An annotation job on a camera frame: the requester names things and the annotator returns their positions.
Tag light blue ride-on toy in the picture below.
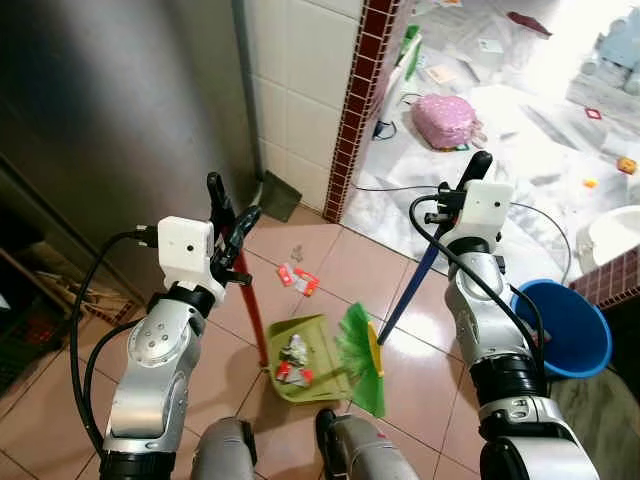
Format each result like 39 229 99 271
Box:
584 10 640 97

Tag green and white toy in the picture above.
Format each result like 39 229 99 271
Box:
399 24 427 87

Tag grey robot leg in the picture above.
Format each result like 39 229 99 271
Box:
315 407 422 480
189 417 259 480

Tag blue plastic bucket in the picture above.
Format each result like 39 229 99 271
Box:
509 279 614 380

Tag white round basin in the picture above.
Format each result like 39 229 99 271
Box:
576 204 640 277

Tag grey left robot leg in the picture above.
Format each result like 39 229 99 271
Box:
189 417 259 480

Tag yellow-green dustpan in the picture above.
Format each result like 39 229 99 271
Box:
232 250 362 405

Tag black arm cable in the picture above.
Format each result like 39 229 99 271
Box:
68 230 161 461
409 193 549 373

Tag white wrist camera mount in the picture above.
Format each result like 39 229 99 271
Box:
454 179 515 247
157 215 217 294

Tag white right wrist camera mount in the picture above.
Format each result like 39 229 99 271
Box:
454 179 515 247

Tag red and white wrapper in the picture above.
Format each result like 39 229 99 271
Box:
276 261 322 298

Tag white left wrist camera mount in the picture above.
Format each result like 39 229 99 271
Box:
157 215 217 294

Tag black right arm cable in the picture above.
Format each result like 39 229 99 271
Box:
409 193 549 373

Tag grey right robot leg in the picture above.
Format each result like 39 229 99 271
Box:
315 407 422 480

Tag stainless steel cabinet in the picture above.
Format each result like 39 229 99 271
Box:
0 0 263 301

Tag small red wrapper scrap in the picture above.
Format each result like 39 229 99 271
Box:
274 361 314 387

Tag pink dotted bag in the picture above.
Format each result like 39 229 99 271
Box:
412 94 487 152

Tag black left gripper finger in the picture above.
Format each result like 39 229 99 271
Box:
224 206 264 270
206 171 237 242

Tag dark red cloth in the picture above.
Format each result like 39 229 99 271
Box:
506 11 554 39

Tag green broom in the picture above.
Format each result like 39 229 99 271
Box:
336 240 442 420

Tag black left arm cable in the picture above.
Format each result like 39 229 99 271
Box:
68 230 161 461

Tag crumpled silver wrapper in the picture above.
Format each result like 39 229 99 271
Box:
281 334 312 364

